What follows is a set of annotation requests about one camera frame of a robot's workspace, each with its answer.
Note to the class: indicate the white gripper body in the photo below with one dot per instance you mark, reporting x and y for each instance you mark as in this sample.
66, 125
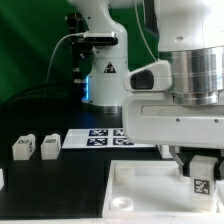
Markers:
153, 118

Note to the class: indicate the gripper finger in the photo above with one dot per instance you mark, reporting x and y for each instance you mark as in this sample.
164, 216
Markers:
178, 157
221, 164

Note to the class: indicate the white square table top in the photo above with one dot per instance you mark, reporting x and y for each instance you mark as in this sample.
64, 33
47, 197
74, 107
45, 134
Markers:
152, 189

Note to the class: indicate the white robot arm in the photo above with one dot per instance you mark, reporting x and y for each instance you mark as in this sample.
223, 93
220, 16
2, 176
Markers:
178, 99

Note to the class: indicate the white tag sheet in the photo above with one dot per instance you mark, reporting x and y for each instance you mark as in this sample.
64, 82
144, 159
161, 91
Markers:
99, 138

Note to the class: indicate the white block left edge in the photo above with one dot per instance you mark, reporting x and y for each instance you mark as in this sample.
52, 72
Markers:
1, 179

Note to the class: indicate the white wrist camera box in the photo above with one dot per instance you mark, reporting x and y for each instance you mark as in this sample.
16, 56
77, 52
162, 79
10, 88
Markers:
155, 77

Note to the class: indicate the black camera stand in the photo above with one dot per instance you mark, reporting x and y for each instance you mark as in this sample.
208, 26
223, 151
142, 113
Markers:
79, 50

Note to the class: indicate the black camera on stand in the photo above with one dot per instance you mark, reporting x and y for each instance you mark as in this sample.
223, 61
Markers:
100, 39

